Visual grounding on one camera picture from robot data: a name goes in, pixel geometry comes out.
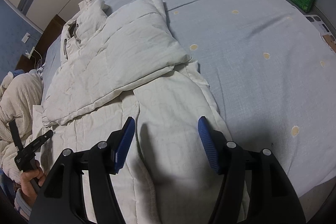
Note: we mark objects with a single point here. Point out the white puffer jacket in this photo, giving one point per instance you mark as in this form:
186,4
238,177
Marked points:
123,65

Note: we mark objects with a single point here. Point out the white wall socket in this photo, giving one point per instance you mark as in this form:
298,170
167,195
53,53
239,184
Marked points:
26,37

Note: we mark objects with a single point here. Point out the brown wooden headboard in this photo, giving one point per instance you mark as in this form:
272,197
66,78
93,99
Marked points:
51,33

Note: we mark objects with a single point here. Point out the cream knitted blanket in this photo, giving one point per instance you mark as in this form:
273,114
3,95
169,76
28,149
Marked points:
18,96

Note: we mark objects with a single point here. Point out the white charger with cable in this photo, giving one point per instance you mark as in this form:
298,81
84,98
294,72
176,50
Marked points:
36,56

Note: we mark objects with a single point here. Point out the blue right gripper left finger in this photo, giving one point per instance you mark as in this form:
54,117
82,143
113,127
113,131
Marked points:
119,143

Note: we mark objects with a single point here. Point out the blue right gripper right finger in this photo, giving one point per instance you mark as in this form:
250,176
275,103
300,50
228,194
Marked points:
215,146

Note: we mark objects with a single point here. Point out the left hand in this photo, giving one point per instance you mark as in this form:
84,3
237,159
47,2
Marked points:
28,192

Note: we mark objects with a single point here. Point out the light blue bed sheet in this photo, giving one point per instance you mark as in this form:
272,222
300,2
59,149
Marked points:
271,75

